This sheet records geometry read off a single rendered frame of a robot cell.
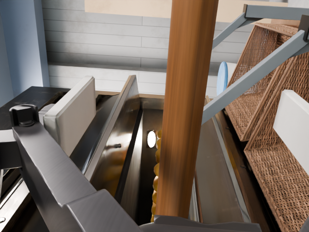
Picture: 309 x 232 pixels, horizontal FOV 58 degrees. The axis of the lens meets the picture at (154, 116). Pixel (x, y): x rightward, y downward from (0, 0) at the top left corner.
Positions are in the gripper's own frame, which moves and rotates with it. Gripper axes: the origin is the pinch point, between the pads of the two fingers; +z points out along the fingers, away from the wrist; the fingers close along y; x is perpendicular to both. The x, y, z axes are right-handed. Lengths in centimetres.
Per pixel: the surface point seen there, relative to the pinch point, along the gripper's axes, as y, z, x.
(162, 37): -10, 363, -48
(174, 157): -0.4, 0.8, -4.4
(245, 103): 45, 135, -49
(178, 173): 0.0, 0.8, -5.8
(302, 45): 24.0, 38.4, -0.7
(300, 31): 23.5, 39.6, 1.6
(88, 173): -21, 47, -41
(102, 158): -20, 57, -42
